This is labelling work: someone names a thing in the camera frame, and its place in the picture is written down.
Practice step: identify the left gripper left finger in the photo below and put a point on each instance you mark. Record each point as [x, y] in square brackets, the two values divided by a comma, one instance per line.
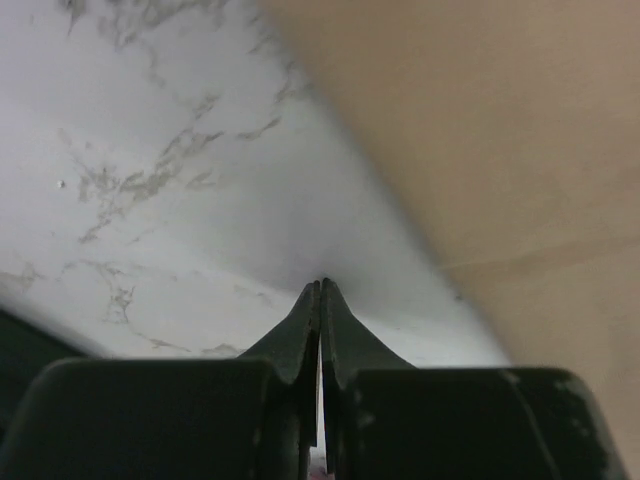
[250, 417]

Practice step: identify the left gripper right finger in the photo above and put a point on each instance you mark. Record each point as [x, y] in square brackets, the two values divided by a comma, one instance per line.
[387, 419]

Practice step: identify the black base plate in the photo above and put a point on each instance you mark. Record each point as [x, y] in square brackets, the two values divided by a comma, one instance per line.
[24, 352]

